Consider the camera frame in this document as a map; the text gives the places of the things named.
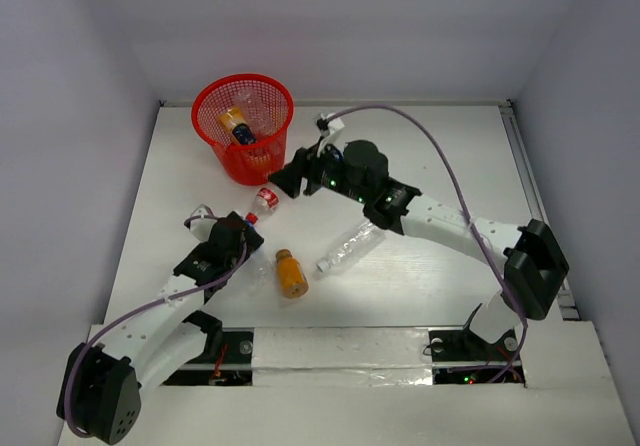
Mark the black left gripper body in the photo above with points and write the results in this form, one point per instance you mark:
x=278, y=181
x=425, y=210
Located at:
x=245, y=236

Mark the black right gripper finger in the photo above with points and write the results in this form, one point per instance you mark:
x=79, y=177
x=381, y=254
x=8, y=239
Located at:
x=288, y=180
x=299, y=164

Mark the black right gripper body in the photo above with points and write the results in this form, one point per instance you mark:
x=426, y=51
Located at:
x=325, y=168

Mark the red label cola bottle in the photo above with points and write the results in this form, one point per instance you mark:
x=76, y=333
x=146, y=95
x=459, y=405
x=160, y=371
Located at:
x=264, y=205

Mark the orange juice bottle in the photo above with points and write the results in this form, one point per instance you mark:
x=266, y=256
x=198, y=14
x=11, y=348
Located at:
x=292, y=280

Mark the yellow blue label bottle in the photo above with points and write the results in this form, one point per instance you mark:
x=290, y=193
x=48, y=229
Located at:
x=233, y=121

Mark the blue label plastic bottle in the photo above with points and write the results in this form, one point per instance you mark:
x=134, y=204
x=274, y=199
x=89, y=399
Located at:
x=259, y=271

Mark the clear crushed plastic bottle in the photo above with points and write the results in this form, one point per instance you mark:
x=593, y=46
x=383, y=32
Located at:
x=253, y=110

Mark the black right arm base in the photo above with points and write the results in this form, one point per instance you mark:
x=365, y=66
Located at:
x=460, y=358

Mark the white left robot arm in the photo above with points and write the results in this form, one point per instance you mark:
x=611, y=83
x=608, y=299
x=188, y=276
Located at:
x=108, y=376

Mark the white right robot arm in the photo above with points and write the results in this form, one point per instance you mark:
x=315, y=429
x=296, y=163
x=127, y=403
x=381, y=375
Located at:
x=527, y=258

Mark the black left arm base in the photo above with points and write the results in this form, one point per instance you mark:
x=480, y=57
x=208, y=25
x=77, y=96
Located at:
x=229, y=365

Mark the red mesh plastic bin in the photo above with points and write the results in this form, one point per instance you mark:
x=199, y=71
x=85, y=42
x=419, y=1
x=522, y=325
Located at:
x=247, y=165

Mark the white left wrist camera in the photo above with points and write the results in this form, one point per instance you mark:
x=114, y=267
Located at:
x=201, y=222

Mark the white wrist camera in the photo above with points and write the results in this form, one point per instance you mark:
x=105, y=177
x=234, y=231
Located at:
x=330, y=129
x=201, y=222

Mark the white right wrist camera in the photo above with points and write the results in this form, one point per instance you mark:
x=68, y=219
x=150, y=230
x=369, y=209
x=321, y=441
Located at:
x=330, y=129

